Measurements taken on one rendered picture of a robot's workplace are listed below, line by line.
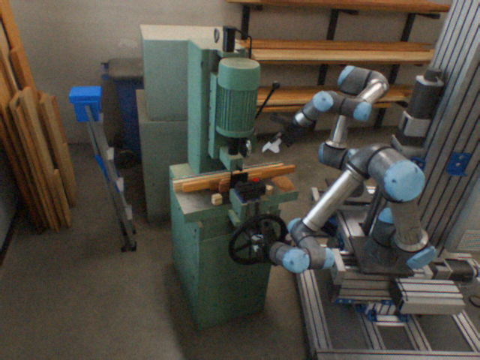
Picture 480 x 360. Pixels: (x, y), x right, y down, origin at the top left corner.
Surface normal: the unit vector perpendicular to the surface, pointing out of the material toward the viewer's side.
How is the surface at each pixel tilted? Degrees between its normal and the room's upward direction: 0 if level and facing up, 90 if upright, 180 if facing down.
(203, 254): 90
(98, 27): 90
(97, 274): 0
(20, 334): 0
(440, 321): 0
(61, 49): 90
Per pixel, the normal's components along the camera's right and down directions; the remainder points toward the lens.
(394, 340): 0.08, -0.84
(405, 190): 0.23, 0.44
